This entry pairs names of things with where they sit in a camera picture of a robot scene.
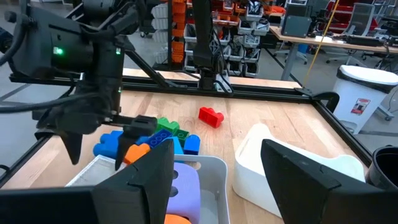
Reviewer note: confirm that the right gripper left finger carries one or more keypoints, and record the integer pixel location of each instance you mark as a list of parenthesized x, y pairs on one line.
[(140, 193)]

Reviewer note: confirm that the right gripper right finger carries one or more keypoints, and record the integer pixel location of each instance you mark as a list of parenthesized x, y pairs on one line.
[(298, 186)]

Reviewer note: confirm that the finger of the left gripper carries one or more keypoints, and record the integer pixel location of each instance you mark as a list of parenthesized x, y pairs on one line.
[(136, 127), (73, 146)]

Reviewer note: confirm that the small blue toy block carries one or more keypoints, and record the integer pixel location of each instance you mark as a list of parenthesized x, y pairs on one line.
[(142, 140)]

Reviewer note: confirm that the dark blue brick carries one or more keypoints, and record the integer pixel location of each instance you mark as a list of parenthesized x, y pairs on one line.
[(158, 138)]

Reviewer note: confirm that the orange toy block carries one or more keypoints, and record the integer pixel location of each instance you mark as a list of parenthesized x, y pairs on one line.
[(136, 153)]

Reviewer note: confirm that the green toy block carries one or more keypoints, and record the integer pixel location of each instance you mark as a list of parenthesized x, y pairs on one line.
[(166, 125)]

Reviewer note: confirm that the large blue toy block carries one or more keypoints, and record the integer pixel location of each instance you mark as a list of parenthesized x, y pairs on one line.
[(107, 144)]

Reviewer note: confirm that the light blue toy block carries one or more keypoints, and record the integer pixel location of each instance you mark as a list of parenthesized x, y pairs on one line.
[(177, 147)]

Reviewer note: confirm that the small dark green brick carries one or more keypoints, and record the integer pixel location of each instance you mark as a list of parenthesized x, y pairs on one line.
[(182, 137)]

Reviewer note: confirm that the white plastic bin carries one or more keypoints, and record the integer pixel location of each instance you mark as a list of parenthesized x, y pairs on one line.
[(248, 174)]

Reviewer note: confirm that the red toy brick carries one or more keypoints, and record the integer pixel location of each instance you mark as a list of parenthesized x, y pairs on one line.
[(211, 117)]

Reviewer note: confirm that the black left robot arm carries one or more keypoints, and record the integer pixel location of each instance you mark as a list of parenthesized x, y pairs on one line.
[(46, 34)]

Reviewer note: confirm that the purple foam die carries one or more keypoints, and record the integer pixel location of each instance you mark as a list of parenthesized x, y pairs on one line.
[(186, 193)]

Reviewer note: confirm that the grey plastic bin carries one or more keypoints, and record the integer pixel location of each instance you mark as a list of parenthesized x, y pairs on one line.
[(217, 180)]

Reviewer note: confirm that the black bucket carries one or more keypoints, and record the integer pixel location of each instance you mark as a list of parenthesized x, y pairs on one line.
[(384, 168)]

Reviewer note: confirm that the white trash can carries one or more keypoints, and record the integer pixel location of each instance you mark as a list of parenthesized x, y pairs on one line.
[(360, 93)]

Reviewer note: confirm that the wooden desk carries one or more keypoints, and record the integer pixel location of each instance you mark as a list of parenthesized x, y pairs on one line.
[(311, 40)]

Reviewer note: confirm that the storage shelf with bins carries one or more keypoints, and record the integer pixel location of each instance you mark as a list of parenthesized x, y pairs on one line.
[(245, 28)]

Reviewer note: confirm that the black computer case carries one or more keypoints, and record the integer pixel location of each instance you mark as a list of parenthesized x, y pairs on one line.
[(295, 25)]

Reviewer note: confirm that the red cabinet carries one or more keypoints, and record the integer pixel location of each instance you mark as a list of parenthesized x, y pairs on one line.
[(337, 15)]

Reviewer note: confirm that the grey mesh office chair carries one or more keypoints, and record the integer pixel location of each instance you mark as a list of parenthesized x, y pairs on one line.
[(360, 18)]

